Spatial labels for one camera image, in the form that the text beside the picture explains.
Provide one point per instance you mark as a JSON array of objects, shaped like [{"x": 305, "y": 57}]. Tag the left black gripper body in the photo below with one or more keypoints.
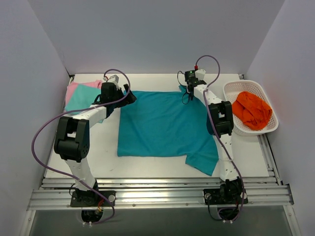
[{"x": 125, "y": 95}]

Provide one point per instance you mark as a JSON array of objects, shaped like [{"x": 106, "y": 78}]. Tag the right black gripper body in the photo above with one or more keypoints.
[{"x": 190, "y": 88}]

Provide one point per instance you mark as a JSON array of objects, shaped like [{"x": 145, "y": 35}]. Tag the teal t shirt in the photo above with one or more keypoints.
[{"x": 158, "y": 124}]

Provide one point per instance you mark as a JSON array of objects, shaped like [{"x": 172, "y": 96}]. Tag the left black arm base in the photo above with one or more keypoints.
[{"x": 90, "y": 199}]

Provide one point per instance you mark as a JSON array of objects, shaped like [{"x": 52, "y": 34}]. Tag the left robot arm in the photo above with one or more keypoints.
[{"x": 72, "y": 142}]

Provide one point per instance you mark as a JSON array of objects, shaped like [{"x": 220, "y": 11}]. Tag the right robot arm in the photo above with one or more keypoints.
[{"x": 220, "y": 125}]

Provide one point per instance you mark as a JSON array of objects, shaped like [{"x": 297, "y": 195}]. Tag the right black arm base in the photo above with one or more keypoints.
[{"x": 215, "y": 196}]

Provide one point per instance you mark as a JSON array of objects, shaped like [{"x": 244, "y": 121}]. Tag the folded mint t shirt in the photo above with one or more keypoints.
[{"x": 81, "y": 105}]

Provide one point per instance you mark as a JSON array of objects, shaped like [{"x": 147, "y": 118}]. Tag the folded pink t shirt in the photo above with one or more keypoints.
[{"x": 73, "y": 86}]

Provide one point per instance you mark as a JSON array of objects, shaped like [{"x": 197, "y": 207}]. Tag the orange t shirt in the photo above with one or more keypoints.
[{"x": 252, "y": 110}]

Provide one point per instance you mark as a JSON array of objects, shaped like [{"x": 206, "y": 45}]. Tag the white plastic basket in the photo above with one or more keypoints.
[{"x": 231, "y": 91}]

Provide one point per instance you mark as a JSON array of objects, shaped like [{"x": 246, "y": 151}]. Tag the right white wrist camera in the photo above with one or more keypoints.
[{"x": 199, "y": 73}]

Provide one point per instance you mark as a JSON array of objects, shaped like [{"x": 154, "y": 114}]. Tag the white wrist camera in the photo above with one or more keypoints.
[
  {"x": 199, "y": 73},
  {"x": 111, "y": 79}
]

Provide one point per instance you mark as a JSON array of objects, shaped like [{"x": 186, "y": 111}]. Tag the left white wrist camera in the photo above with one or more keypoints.
[{"x": 111, "y": 79}]

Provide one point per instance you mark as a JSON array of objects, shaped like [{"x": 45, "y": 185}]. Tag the aluminium rail frame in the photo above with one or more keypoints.
[{"x": 170, "y": 192}]

